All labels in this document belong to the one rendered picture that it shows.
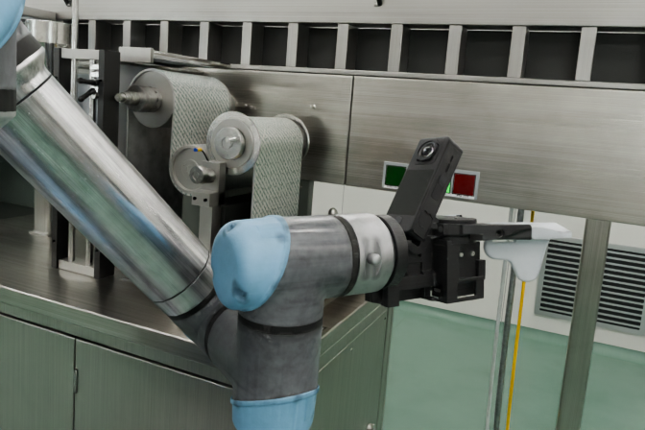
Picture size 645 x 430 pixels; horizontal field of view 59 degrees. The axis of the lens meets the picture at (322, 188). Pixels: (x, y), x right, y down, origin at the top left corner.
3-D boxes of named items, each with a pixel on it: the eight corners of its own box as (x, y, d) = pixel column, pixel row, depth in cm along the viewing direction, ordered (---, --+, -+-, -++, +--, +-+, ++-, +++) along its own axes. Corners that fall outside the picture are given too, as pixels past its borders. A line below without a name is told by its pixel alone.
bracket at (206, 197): (185, 291, 134) (192, 161, 130) (203, 284, 140) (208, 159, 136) (203, 296, 132) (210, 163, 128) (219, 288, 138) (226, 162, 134)
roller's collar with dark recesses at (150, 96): (124, 110, 139) (125, 83, 139) (141, 111, 145) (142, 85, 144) (145, 112, 137) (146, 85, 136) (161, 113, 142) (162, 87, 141)
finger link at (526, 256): (569, 279, 59) (479, 277, 60) (570, 222, 59) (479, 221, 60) (581, 285, 56) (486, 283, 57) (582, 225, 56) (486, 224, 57)
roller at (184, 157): (168, 190, 142) (170, 142, 141) (226, 181, 165) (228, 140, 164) (208, 197, 138) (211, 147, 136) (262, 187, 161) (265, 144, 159)
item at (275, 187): (249, 243, 135) (253, 165, 132) (295, 227, 156) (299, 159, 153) (250, 244, 134) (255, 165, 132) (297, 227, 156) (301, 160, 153)
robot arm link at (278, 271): (203, 302, 51) (208, 208, 49) (310, 290, 57) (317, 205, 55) (240, 336, 44) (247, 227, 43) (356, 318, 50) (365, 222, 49)
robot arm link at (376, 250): (315, 211, 56) (365, 217, 49) (353, 210, 58) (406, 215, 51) (314, 288, 56) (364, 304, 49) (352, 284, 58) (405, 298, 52)
